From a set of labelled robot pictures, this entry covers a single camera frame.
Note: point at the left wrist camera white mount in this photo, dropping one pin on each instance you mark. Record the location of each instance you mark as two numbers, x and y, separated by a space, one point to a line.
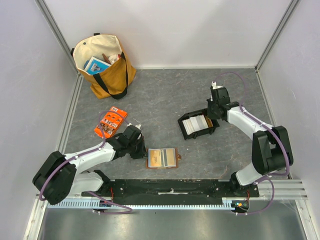
137 126

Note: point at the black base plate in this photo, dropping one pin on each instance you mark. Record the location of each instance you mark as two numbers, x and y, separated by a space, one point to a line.
173 191

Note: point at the white card stack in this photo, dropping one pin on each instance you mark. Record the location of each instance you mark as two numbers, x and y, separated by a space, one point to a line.
195 124

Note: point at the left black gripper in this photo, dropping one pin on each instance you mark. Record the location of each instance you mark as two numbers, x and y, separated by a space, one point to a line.
142 153

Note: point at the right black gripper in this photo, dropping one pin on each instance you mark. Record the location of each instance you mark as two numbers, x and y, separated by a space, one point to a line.
211 113

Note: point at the black card box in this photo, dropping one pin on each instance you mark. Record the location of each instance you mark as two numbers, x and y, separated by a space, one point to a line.
208 131

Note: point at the blue book in bag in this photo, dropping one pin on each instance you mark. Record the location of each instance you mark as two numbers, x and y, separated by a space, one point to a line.
95 66

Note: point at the brown leather card holder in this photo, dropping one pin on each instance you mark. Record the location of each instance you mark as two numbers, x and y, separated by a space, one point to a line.
178 158

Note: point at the orange booklet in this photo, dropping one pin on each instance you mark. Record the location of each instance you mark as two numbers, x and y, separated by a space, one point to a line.
110 122

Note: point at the aluminium frame rail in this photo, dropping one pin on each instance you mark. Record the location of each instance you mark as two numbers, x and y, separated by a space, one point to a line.
287 187

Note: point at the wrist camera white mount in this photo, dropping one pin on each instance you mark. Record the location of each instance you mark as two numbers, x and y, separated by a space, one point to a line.
215 86
137 126

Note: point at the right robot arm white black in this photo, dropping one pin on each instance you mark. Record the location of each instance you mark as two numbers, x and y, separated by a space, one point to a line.
271 153

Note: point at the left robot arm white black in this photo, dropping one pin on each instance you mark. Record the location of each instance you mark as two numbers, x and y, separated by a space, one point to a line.
63 175

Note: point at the gold card in box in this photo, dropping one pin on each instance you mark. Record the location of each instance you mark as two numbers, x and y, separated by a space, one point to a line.
209 122

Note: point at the mustard canvas tote bag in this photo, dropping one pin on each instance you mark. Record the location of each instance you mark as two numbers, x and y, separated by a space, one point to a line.
115 80

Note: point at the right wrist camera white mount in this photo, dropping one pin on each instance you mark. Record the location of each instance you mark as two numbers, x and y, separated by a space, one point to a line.
215 86

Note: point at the brown item in bag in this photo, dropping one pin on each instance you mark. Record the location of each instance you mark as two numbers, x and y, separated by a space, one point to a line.
106 59

